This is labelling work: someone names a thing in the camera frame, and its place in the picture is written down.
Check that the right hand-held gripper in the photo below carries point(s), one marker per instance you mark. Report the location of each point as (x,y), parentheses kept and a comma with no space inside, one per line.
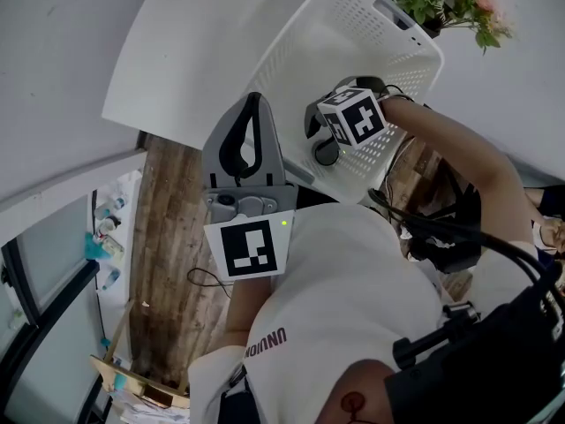
(357,119)

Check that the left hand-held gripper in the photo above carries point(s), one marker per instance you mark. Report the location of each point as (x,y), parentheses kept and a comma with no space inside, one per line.
(249,247)

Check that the white perforated plastic basket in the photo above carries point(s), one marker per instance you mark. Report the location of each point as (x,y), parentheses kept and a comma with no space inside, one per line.
(318,51)

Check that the person's left forearm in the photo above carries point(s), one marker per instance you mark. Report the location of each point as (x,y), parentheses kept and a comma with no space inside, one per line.
(247,312)

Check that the person's right forearm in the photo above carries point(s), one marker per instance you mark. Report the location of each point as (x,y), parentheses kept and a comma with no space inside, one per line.
(454,148)

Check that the person's black trousers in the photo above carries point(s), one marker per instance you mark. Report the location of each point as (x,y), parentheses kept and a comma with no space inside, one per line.
(309,199)

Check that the white window sill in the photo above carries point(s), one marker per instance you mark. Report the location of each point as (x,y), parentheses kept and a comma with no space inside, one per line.
(132,236)

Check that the clear plastic bottle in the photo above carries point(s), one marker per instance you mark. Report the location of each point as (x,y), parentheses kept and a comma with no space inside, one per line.
(108,208)

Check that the white bottle with dark cap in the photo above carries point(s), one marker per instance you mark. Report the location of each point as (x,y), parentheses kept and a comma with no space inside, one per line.
(109,224)

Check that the person's white shirt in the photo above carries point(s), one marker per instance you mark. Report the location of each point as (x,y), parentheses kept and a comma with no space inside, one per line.
(344,272)

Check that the pale flat packet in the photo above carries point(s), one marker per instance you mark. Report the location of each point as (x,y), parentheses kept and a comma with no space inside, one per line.
(114,246)

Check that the teal cloth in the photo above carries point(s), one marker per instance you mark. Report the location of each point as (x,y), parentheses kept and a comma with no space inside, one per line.
(93,250)

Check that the blue plastic bottle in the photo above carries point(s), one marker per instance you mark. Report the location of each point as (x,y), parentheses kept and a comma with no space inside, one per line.
(111,279)

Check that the wooden stool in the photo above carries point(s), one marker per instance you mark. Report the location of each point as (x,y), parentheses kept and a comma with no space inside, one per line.
(128,376)

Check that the person's bare chest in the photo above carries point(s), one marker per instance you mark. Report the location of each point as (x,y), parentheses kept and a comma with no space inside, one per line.
(366,387)

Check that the pile of white papers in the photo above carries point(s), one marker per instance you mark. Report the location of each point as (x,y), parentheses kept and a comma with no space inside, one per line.
(145,413)

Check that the black backpack device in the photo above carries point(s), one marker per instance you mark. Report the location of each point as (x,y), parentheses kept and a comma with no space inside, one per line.
(485,369)

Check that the black window frame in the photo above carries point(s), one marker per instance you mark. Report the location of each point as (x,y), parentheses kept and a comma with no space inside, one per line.
(17,276)

